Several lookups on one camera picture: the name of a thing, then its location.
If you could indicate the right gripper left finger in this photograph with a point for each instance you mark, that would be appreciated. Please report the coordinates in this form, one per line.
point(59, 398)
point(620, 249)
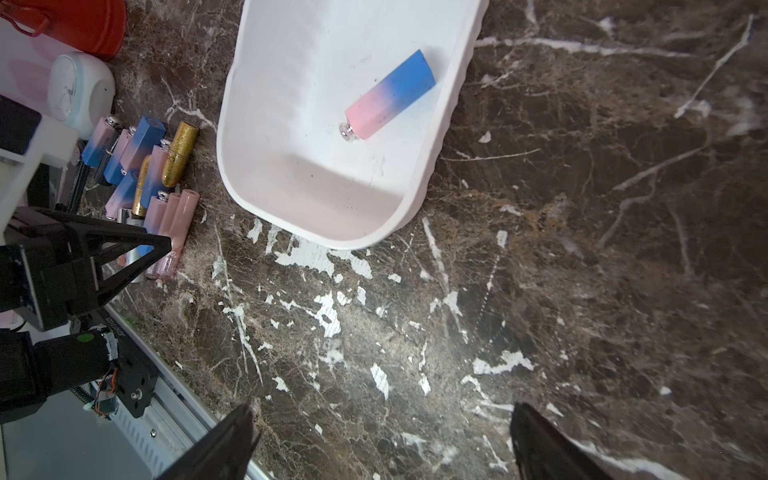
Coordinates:
point(223, 453)

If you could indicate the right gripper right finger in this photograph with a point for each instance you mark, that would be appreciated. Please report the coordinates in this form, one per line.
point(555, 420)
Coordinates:
point(542, 452)

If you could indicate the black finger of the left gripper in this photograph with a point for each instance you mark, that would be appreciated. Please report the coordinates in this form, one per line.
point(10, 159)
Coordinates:
point(63, 262)

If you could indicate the pink lip gloss tube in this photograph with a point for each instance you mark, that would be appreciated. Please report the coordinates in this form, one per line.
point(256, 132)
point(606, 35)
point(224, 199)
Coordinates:
point(164, 208)
point(178, 231)

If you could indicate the gold glitter lipstick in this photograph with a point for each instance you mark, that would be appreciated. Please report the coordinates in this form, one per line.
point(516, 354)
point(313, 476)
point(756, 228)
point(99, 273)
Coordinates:
point(179, 153)

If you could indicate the white storage box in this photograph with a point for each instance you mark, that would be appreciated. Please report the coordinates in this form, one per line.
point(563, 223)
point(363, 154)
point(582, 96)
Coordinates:
point(288, 150)

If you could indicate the pink blue square lipstick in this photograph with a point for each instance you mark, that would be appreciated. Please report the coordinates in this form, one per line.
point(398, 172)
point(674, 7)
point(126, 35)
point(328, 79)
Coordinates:
point(392, 95)

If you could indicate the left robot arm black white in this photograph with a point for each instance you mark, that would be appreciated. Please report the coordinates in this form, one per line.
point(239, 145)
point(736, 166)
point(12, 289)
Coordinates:
point(57, 351)

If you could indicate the thin gold lipstick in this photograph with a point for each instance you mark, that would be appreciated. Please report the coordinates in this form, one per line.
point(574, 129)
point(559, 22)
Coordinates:
point(138, 210)

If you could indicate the red pencil cup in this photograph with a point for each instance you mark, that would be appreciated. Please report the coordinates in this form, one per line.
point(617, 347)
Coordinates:
point(96, 27)

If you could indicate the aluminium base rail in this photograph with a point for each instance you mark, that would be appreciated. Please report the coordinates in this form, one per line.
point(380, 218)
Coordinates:
point(66, 440)

